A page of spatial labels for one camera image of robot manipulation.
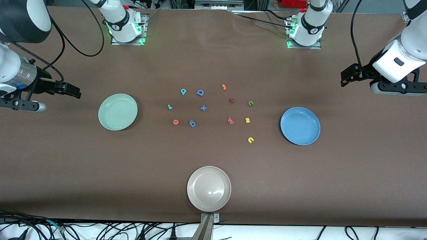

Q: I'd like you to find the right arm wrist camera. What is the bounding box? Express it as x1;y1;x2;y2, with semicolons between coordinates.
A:
0;97;47;113

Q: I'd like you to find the black table cable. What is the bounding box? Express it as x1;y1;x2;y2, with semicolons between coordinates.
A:
264;9;292;23
238;14;289;29

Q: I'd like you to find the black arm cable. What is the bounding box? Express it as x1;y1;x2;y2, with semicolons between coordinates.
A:
0;0;105;84
350;0;366;74

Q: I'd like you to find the beige plate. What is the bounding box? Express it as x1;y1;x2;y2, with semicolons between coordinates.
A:
187;166;232;212

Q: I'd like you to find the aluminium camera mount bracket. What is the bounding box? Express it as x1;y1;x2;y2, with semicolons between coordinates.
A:
192;212;221;240

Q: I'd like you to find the pale green plate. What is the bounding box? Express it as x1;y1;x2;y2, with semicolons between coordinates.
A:
98;93;138;131

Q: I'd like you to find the silver frame rail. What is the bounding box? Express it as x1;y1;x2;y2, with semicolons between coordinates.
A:
195;0;244;10

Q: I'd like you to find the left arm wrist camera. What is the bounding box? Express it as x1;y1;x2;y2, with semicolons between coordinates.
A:
370;80;427;97

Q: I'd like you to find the red box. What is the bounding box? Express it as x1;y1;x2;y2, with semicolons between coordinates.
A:
282;0;309;8

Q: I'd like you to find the brown table cover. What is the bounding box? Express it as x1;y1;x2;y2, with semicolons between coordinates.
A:
0;6;427;228

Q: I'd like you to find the teal floor cable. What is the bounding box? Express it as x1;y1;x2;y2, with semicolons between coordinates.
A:
45;219;64;231

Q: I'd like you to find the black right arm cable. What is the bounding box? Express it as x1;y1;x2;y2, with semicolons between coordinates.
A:
0;0;105;84

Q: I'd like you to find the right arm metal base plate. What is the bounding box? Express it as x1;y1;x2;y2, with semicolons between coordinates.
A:
111;13;148;46

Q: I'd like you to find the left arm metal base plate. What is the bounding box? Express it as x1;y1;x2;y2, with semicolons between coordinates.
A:
285;17;323;50

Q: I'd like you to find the blue plate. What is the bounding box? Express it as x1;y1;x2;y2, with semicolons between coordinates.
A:
280;107;321;146

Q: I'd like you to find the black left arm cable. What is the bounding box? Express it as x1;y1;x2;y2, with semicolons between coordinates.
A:
350;0;366;74

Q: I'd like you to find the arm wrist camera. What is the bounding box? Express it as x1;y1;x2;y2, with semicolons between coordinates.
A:
0;97;47;113
370;80;427;97

